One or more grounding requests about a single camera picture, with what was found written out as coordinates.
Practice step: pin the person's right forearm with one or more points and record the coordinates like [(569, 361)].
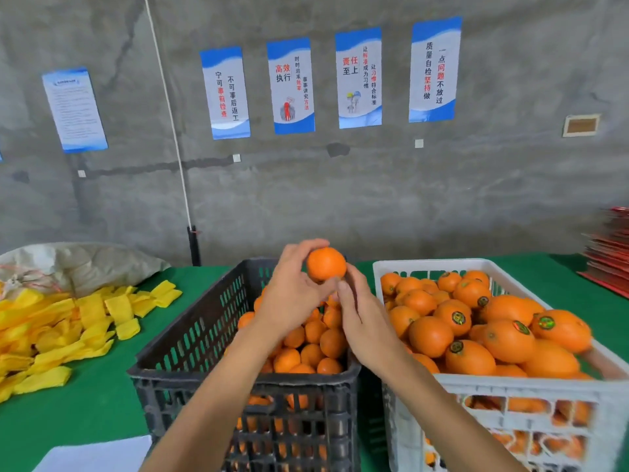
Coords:
[(452, 423)]

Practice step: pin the heap of labelled oranges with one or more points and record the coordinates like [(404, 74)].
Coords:
[(511, 339)]

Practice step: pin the white notice with blue border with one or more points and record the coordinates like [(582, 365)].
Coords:
[(75, 111)]

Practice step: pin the white plastic crate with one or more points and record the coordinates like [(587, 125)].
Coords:
[(413, 264)]

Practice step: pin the white printed paper sheet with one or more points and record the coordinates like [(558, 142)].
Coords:
[(93, 455)]

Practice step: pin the beige woven sack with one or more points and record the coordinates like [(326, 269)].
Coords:
[(88, 265)]

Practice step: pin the white pole with black base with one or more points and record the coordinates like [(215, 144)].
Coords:
[(169, 113)]

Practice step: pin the person's left hand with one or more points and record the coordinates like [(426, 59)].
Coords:
[(290, 295)]

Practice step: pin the blue white wall poster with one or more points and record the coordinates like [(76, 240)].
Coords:
[(359, 78), (226, 93), (435, 70), (291, 86)]

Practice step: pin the green felt table cover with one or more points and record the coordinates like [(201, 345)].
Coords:
[(88, 408)]

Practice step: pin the person's right hand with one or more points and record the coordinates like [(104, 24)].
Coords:
[(371, 329)]

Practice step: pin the pile of yellow bags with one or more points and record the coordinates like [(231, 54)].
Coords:
[(49, 324)]

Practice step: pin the stack of red cardboard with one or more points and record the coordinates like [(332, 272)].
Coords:
[(607, 255)]

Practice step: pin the person's left forearm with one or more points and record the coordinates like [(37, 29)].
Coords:
[(216, 413)]

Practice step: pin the single orange fruit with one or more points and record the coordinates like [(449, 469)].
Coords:
[(326, 263)]

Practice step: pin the black plastic crate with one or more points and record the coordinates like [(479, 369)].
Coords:
[(167, 368)]

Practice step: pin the beige wall plate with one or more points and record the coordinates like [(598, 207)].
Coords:
[(582, 126)]

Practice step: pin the pile of oranges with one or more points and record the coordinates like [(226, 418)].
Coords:
[(319, 339)]

